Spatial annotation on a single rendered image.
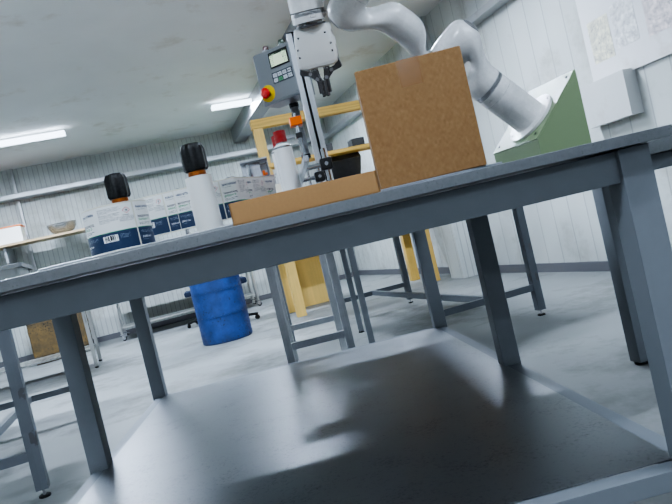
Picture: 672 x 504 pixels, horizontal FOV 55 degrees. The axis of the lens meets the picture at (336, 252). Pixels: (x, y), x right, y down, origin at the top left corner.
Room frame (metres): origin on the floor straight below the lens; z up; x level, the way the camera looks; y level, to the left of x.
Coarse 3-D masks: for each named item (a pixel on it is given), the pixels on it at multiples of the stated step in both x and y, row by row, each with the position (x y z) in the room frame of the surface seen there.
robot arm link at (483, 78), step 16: (448, 32) 2.10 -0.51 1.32; (464, 32) 2.07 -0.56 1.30; (432, 48) 2.14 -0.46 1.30; (464, 48) 2.09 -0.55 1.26; (480, 48) 2.09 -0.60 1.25; (464, 64) 2.15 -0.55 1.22; (480, 64) 2.11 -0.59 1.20; (480, 80) 2.13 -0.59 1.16; (496, 80) 2.14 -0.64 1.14; (480, 96) 2.16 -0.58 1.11
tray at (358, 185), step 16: (352, 176) 1.12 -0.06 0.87; (368, 176) 1.13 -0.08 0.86; (288, 192) 1.11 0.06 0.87; (304, 192) 1.12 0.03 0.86; (320, 192) 1.12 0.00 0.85; (336, 192) 1.12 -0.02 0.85; (352, 192) 1.12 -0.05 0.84; (368, 192) 1.12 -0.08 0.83; (240, 208) 1.11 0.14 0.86; (256, 208) 1.11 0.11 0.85; (272, 208) 1.11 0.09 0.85; (288, 208) 1.11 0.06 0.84; (304, 208) 1.12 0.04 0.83; (240, 224) 1.11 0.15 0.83
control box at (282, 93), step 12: (276, 48) 2.32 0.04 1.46; (288, 48) 2.29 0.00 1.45; (264, 60) 2.35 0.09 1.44; (264, 72) 2.35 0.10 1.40; (264, 84) 2.36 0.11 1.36; (276, 84) 2.34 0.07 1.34; (288, 84) 2.31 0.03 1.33; (312, 84) 2.37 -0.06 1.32; (276, 96) 2.34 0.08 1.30; (288, 96) 2.32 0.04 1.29
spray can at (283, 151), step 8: (280, 136) 1.76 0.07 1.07; (280, 144) 1.75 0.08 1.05; (288, 144) 1.76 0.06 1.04; (280, 152) 1.75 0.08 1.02; (288, 152) 1.75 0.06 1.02; (280, 160) 1.75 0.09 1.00; (288, 160) 1.75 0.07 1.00; (280, 168) 1.75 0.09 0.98; (288, 168) 1.75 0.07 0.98; (296, 168) 1.76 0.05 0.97; (280, 176) 1.76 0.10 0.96; (288, 176) 1.75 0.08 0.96; (296, 176) 1.76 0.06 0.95; (288, 184) 1.75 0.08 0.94; (296, 184) 1.75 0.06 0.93
